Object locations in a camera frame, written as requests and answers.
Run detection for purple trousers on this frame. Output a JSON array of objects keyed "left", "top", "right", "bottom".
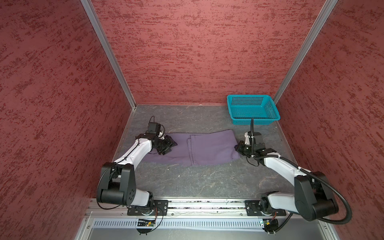
[{"left": 142, "top": 130, "right": 241, "bottom": 167}]

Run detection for teal plastic basket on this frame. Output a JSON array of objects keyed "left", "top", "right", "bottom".
[{"left": 227, "top": 95, "right": 281, "bottom": 125}]

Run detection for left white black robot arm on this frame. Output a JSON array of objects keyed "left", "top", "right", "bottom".
[{"left": 96, "top": 134, "right": 178, "bottom": 216}]

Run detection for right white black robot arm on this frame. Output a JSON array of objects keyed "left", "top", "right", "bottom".
[{"left": 235, "top": 141, "right": 339, "bottom": 221}]

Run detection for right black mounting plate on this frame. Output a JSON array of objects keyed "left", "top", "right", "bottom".
[{"left": 245, "top": 200, "right": 287, "bottom": 217}]

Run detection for black mounting plate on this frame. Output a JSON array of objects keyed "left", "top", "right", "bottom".
[
  {"left": 127, "top": 200, "right": 169, "bottom": 217},
  {"left": 245, "top": 200, "right": 287, "bottom": 217}
]

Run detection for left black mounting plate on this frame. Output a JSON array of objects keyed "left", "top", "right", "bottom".
[{"left": 127, "top": 200, "right": 169, "bottom": 217}]

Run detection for right small circuit board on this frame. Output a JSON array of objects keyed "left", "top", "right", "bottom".
[{"left": 263, "top": 219, "right": 279, "bottom": 232}]

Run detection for small circuit board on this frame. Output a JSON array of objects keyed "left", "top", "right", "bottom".
[
  {"left": 137, "top": 219, "right": 157, "bottom": 228},
  {"left": 263, "top": 219, "right": 279, "bottom": 232}
]

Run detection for left small circuit board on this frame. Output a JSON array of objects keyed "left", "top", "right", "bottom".
[{"left": 137, "top": 219, "right": 157, "bottom": 228}]

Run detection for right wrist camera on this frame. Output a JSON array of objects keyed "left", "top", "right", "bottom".
[{"left": 244, "top": 131, "right": 265, "bottom": 149}]

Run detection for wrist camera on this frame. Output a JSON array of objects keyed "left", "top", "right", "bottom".
[
  {"left": 244, "top": 131, "right": 265, "bottom": 149},
  {"left": 146, "top": 122, "right": 165, "bottom": 138}
]

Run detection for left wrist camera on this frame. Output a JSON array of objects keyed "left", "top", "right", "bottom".
[{"left": 146, "top": 122, "right": 165, "bottom": 138}]

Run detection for left thin black cable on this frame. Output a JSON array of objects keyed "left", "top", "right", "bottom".
[{"left": 95, "top": 115, "right": 166, "bottom": 211}]

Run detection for right black corrugated cable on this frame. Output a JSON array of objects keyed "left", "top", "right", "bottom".
[{"left": 245, "top": 118, "right": 353, "bottom": 225}]

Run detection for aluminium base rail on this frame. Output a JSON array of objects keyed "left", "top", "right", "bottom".
[{"left": 85, "top": 197, "right": 329, "bottom": 218}]

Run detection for white slotted cable duct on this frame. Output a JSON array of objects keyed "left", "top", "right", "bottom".
[{"left": 92, "top": 218, "right": 264, "bottom": 232}]

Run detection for left aluminium corner post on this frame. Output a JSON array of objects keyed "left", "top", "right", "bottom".
[{"left": 81, "top": 0, "right": 137, "bottom": 111}]

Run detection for aluminium corner post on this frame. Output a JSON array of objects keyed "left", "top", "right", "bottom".
[
  {"left": 273, "top": 0, "right": 338, "bottom": 104},
  {"left": 81, "top": 0, "right": 137, "bottom": 111}
]

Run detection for right aluminium corner post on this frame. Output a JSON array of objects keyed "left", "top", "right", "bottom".
[{"left": 273, "top": 0, "right": 338, "bottom": 104}]

